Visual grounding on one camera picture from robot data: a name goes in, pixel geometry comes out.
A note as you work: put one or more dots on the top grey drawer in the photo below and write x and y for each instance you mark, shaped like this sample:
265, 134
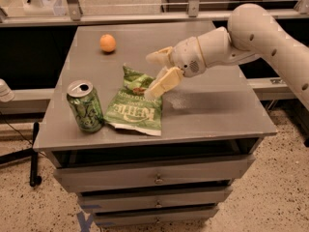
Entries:
153, 173

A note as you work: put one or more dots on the metal frame rail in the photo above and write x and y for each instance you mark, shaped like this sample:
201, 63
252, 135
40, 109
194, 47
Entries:
112, 19

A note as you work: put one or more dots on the orange fruit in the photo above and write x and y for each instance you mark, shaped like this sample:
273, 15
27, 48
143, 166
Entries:
107, 43

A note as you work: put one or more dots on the white cylinder object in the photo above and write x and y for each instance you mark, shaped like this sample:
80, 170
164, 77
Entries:
6, 93

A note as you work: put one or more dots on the black stand leg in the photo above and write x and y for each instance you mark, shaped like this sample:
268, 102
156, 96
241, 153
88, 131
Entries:
34, 179

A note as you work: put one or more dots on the grey drawer cabinet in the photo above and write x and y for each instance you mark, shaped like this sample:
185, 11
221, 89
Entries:
133, 161

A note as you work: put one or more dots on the bottom grey drawer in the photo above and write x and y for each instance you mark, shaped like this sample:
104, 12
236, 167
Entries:
154, 215

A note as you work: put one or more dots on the middle grey drawer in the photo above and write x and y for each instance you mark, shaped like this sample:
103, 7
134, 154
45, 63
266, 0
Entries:
153, 200

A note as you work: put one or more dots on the green soda can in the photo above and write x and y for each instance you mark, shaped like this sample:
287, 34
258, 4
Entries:
84, 103

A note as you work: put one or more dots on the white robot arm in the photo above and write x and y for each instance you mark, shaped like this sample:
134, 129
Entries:
251, 33

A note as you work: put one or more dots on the grey drawer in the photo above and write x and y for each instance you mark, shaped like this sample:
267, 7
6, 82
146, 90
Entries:
153, 173
154, 215
153, 200

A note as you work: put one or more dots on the metal bracket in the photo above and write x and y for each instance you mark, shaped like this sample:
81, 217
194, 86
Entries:
277, 81

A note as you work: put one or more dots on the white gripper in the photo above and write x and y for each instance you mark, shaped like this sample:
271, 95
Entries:
185, 58

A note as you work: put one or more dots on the green jalapeno chip bag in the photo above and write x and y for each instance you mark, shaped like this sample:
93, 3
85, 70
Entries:
129, 110

